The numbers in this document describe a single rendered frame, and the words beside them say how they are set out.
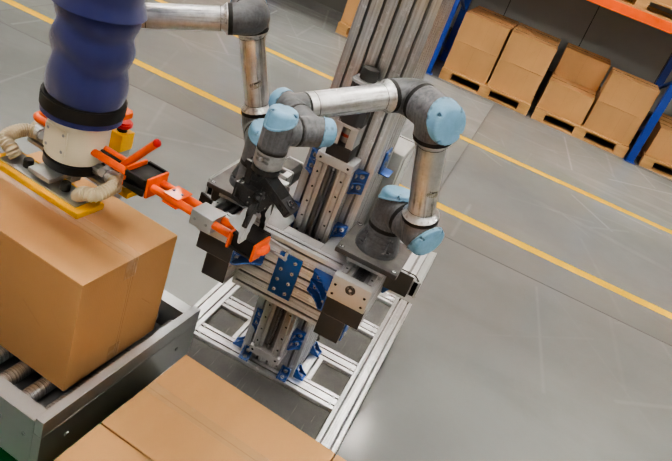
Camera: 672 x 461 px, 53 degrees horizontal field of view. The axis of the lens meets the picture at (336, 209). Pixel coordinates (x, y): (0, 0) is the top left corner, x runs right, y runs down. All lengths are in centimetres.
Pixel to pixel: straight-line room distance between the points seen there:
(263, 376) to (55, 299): 112
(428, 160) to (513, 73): 688
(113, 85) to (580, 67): 777
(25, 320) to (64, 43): 81
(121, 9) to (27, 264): 75
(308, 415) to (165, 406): 77
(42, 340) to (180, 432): 48
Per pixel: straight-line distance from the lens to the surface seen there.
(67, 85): 187
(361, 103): 183
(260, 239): 172
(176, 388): 225
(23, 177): 203
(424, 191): 198
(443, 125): 182
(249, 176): 167
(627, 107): 880
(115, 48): 184
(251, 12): 213
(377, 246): 220
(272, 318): 266
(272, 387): 284
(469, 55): 880
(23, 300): 213
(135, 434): 211
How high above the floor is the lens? 215
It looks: 27 degrees down
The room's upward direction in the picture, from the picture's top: 21 degrees clockwise
